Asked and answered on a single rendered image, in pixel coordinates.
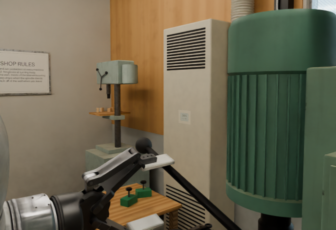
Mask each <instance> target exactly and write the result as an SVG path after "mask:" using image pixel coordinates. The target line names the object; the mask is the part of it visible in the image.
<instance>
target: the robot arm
mask: <svg viewBox="0 0 336 230"><path fill-rule="evenodd" d="M174 163H175V161H174V160H173V159H172V158H171V157H169V156H168V155H167V154H162V155H157V156H155V155H154V154H146V155H141V154H140V153H139V152H138V151H137V150H136V149H135V148H133V147H130V148H129V149H127V150H125V151H124V152H122V153H121V154H119V155H117V156H116V157H114V158H113V159H111V160H109V161H108V162H106V163H105V164H103V165H101V166H100V167H98V168H97V169H95V170H91V171H88V172H85V173H83V174H82V178H83V180H84V187H85V189H83V190H82V191H80V192H66V193H62V194H57V195H53V196H51V197H50V198H49V197H48V196H47V195H46V194H44V193H41V194H36V195H31V196H27V197H22V198H17V199H15V198H14V199H11V200H8V201H5V199H6V196H7V190H8V184H9V171H10V151H9V139H8V134H7V130H6V127H5V124H4V122H3V120H2V117H1V115H0V230H95V229H100V230H150V229H153V228H156V227H159V226H162V225H163V224H164V222H163V221H162V220H161V218H160V217H159V216H158V215H157V214H153V215H150V216H147V217H143V218H140V219H137V220H134V221H131V222H128V223H126V226H123V225H121V224H119V223H117V222H115V221H113V220H111V219H109V218H108V217H109V207H110V204H111V202H110V200H111V199H112V198H113V197H114V195H115V192H116V191H117V190H118V189H119V188H120V187H121V186H122V185H123V184H125V183H126V182H127V181H128V180H129V179H130V178H131V177H132V176H133V175H134V174H135V173H136V172H137V171H138V170H139V169H140V170H141V171H147V170H151V169H155V168H159V167H163V166H167V165H172V164H174ZM133 164H134V165H133ZM94 187H96V188H95V189H94ZM103 190H105V191H106V194H105V193H103V192H102V191H103Z"/></svg>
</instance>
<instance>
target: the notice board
mask: <svg viewBox="0 0 336 230"><path fill-rule="evenodd" d="M45 94H51V65H50V52H42V51H27V50H12V49H0V95H45Z"/></svg>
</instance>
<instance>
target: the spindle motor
mask: <svg viewBox="0 0 336 230"><path fill-rule="evenodd" d="M332 66H336V14H335V13H333V12H331V11H326V10H318V9H285V10H274V11H266V12H259V13H254V14H249V15H246V16H242V17H239V18H237V19H235V20H233V21H232V23H231V25H230V27H229V29H228V55H227V73H228V74H229V76H228V77H227V145H226V194H227V196H228V198H229V199H230V200H232V201H233V202H235V203H236V204H238V205H240V206H242V207H244V208H247V209H250V210H253V211H256V212H260V213H263V214H268V215H274V216H281V217H295V218H299V217H302V203H303V172H304V140H305V109H306V77H307V68H311V67H332Z"/></svg>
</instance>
